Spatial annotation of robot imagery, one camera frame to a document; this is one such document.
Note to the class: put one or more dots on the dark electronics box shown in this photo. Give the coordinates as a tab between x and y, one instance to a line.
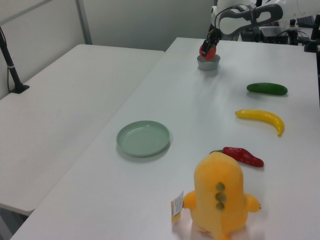
273	34

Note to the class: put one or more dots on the small grey bowl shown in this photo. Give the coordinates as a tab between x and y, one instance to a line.
208	64

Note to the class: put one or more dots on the yellow banana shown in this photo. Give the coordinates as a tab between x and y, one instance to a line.
267	117

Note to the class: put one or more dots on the red chili pepper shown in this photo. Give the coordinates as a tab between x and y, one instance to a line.
243	156

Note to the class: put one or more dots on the black camera stand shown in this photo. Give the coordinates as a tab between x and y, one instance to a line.
313	37

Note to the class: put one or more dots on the light green plate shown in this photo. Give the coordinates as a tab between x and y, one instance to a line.
143	138

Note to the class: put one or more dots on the grey partition frame post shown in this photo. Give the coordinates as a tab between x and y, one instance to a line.
83	22

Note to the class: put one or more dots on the yellow plush toy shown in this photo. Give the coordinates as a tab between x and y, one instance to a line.
220	190

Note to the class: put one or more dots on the black pole with base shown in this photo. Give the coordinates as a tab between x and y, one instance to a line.
11	67

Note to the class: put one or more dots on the green cucumber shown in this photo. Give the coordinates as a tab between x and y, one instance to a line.
267	88

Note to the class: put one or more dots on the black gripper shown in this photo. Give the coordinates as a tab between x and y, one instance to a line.
214	35

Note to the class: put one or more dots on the red apple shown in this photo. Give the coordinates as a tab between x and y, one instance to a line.
211	53

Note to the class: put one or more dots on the white side table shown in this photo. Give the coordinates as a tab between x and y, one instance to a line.
62	105

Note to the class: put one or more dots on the black keyboard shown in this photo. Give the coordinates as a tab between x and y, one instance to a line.
306	21

